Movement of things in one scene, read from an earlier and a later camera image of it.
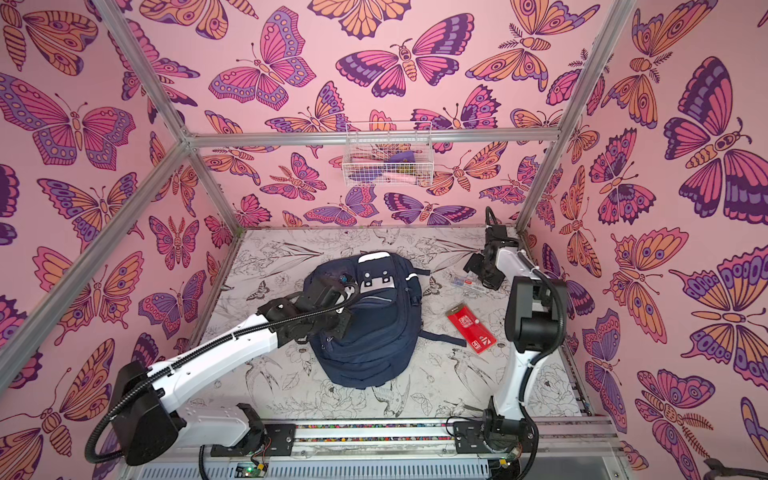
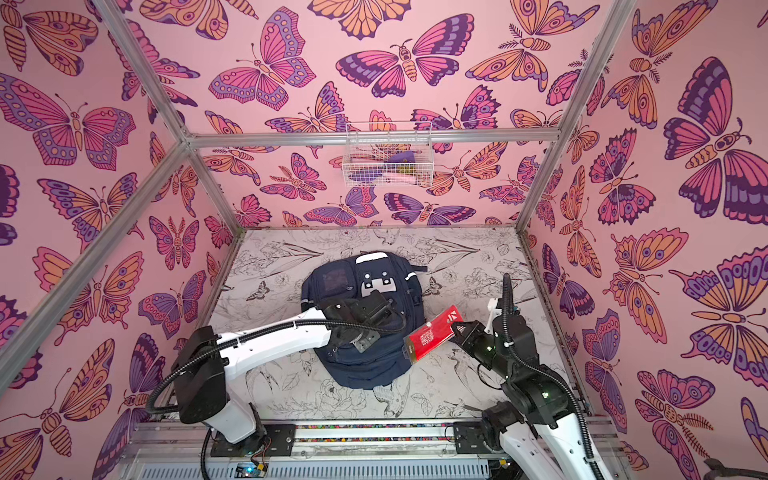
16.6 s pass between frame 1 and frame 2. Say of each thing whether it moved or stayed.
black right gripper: moved
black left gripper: moved
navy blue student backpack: stayed
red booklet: moved
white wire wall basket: stayed
